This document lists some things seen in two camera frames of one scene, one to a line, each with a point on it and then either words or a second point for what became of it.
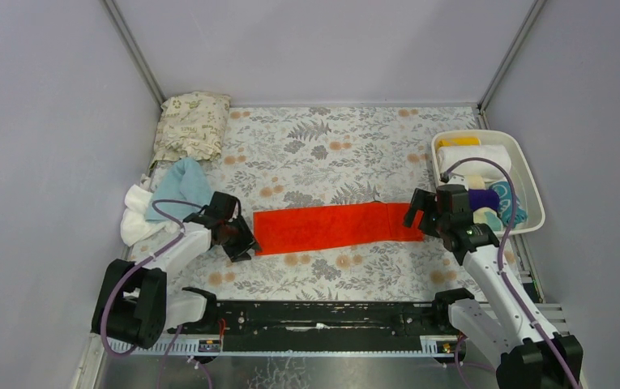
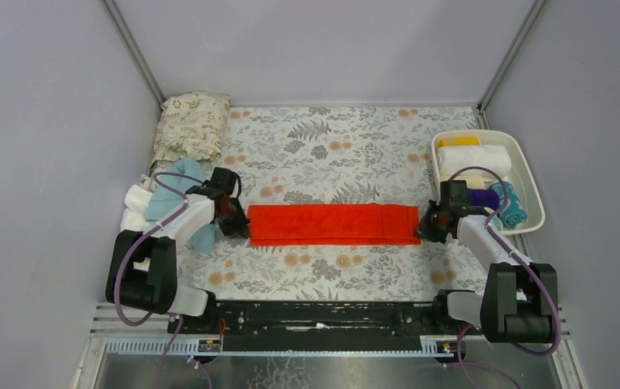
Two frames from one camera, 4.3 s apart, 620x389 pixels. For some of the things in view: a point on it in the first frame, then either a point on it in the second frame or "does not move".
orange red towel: [286, 231] does not move
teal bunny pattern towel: [506, 206] does not move
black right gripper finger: [421, 198] to [434, 224]
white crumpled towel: [134, 225] does not move
